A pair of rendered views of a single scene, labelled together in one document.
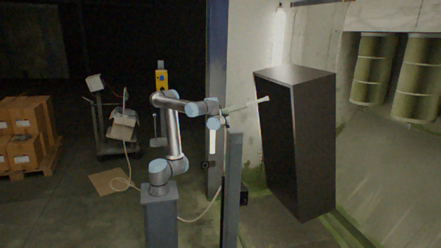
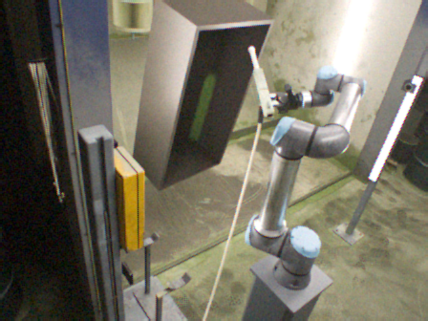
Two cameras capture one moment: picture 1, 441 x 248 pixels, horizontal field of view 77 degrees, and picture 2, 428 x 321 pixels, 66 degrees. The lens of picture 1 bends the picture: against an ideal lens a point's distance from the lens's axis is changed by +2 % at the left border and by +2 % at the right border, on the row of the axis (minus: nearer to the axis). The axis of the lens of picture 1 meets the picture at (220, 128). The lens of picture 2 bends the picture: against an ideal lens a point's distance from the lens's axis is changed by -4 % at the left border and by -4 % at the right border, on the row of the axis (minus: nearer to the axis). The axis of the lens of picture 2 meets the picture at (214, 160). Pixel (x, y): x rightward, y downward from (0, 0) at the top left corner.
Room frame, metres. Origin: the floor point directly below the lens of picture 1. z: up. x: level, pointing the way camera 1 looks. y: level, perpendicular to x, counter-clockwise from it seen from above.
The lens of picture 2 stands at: (2.98, 1.29, 2.02)
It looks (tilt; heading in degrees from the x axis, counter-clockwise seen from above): 34 degrees down; 243
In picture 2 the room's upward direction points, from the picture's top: 8 degrees clockwise
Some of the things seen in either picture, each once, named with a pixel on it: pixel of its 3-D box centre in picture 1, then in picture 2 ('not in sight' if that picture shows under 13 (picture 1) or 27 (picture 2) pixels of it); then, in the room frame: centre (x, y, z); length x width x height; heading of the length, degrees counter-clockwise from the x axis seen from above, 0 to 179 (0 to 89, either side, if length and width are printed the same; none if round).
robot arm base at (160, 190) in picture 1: (159, 186); (294, 267); (2.05, 0.51, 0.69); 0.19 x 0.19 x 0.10
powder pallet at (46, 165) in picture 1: (27, 157); not in sight; (3.75, 2.87, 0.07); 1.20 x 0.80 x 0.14; 22
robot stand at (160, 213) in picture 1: (161, 221); (277, 310); (2.05, 0.51, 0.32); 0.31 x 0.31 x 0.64; 15
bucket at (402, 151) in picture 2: not in sight; (403, 148); (-0.66, -0.87, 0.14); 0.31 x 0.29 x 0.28; 15
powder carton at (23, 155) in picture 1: (25, 151); not in sight; (3.41, 2.62, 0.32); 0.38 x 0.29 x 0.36; 22
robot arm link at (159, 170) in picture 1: (159, 170); (299, 248); (2.06, 0.50, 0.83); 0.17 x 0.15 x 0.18; 131
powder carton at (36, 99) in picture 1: (39, 109); not in sight; (4.17, 2.84, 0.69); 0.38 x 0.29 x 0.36; 20
